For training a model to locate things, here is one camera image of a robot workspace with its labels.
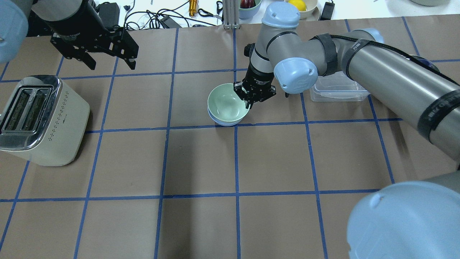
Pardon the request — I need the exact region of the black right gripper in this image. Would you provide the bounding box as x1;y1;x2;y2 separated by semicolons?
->
234;66;276;110

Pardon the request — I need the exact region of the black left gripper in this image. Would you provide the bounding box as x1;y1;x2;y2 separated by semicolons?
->
45;4;139;70

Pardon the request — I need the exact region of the green bowl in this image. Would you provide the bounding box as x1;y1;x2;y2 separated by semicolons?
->
207;83;246;120

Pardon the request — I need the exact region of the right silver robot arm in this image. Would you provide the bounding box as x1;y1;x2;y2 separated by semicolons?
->
234;2;460;259

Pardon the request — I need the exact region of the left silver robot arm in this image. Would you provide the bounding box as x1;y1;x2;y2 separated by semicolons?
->
0;0;139;70

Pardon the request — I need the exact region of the blue bowl with fruit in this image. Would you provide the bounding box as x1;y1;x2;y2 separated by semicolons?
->
239;0;262;19

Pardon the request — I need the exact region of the beige bowl with lemon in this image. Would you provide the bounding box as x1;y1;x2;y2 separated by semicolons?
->
285;0;320;21

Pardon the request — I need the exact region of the silver toaster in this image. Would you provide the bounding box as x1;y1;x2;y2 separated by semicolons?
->
0;75;90;166

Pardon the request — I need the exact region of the clear plastic food container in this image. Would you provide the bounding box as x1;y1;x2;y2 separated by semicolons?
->
309;72;370;102

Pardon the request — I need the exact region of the yellow lemon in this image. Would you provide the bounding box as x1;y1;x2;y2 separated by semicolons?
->
288;0;307;12

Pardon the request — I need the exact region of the black power adapter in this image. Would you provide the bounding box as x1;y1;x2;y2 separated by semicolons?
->
319;1;335;20

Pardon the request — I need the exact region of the blue saucepan with lid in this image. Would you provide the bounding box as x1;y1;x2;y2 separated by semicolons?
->
411;55;440;72

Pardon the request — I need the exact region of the aluminium frame post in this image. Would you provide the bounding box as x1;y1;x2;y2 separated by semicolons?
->
222;0;240;30

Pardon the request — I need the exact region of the orange handled tool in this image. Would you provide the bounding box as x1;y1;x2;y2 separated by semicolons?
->
188;0;198;17

